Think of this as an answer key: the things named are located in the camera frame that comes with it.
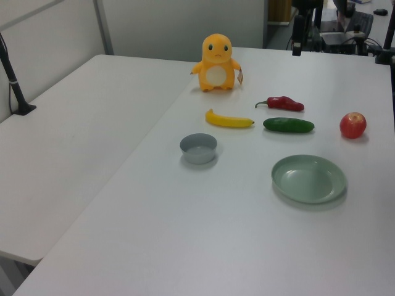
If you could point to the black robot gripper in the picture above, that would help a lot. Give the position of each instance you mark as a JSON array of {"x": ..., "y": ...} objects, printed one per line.
[{"x": 298, "y": 29}]

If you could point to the red apple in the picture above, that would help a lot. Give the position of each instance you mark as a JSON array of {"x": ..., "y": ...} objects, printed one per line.
[{"x": 353, "y": 124}]

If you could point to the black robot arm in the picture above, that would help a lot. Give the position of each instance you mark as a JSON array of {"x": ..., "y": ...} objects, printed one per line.
[{"x": 304, "y": 4}]

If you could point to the grey bowl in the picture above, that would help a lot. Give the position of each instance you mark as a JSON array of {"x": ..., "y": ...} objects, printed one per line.
[{"x": 198, "y": 149}]

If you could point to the black vertical pole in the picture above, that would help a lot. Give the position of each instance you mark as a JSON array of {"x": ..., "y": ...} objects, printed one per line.
[{"x": 318, "y": 15}]

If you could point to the black electronic box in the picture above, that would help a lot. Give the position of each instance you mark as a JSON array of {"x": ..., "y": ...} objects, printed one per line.
[{"x": 338, "y": 41}]

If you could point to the wooden cabinet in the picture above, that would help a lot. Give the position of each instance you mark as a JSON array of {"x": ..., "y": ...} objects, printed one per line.
[{"x": 279, "y": 10}]

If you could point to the red chili pepper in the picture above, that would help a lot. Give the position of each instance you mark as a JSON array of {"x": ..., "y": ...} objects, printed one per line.
[{"x": 285, "y": 103}]

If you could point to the paper tag on toy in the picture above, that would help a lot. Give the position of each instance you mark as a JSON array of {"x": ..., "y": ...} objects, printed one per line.
[{"x": 240, "y": 78}]

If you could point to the green cucumber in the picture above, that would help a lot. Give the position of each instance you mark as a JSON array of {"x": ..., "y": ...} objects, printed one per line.
[{"x": 288, "y": 125}]

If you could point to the orange dragon plush toy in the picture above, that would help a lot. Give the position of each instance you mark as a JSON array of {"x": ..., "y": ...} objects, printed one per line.
[{"x": 217, "y": 61}]

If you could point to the black clamped stand pole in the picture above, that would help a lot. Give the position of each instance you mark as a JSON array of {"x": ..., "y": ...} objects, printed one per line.
[{"x": 385, "y": 56}]

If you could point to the black computer mouse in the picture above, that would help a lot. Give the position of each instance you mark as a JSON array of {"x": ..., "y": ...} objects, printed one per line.
[{"x": 380, "y": 12}]

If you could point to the yellow banana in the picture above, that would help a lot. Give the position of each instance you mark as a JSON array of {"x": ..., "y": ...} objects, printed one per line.
[{"x": 228, "y": 121}]

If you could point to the green plate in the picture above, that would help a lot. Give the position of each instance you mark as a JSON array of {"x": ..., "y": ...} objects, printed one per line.
[{"x": 308, "y": 179}]

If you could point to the grey metal partition post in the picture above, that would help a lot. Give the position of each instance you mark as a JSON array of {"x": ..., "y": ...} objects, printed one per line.
[{"x": 103, "y": 27}]

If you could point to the black camera stand with base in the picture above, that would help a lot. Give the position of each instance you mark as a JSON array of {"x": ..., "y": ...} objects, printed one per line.
[{"x": 15, "y": 89}]

